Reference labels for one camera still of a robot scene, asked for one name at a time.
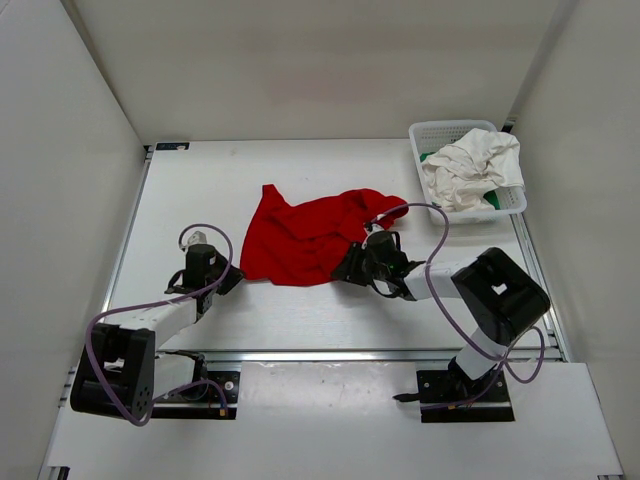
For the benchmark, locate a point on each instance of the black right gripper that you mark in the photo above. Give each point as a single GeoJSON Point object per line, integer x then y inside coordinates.
{"type": "Point", "coordinates": [349, 270]}

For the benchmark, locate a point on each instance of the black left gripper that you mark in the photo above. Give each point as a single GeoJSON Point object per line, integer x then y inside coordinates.
{"type": "Point", "coordinates": [231, 281]}

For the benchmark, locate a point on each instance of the red t-shirt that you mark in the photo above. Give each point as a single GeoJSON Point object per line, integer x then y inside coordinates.
{"type": "Point", "coordinates": [300, 245]}

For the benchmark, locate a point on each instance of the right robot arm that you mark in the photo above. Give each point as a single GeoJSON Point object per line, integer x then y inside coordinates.
{"type": "Point", "coordinates": [502, 298]}

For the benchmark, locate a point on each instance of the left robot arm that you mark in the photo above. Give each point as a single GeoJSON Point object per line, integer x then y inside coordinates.
{"type": "Point", "coordinates": [123, 372]}

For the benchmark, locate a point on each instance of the white crumpled t-shirt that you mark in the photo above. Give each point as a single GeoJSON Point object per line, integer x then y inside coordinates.
{"type": "Point", "coordinates": [460, 174]}

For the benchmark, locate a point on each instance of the white plastic basket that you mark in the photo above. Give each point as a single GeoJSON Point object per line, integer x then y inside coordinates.
{"type": "Point", "coordinates": [428, 137]}

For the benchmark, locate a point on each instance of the green t-shirt in basket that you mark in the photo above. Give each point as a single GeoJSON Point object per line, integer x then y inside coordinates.
{"type": "Point", "coordinates": [492, 198]}

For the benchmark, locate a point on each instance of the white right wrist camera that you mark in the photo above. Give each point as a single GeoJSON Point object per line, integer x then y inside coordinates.
{"type": "Point", "coordinates": [375, 225]}

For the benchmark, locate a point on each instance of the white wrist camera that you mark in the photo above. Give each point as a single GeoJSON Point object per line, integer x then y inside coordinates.
{"type": "Point", "coordinates": [196, 238]}
{"type": "Point", "coordinates": [375, 225]}

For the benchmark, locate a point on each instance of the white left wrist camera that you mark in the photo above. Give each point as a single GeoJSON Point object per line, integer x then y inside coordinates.
{"type": "Point", "coordinates": [196, 238]}

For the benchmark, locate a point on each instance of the aluminium table edge rail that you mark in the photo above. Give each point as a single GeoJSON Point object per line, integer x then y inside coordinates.
{"type": "Point", "coordinates": [330, 356]}

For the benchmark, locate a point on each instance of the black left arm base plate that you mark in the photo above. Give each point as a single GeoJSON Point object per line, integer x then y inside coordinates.
{"type": "Point", "coordinates": [206, 402]}

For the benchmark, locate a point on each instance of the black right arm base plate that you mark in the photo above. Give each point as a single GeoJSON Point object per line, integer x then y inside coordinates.
{"type": "Point", "coordinates": [444, 398]}

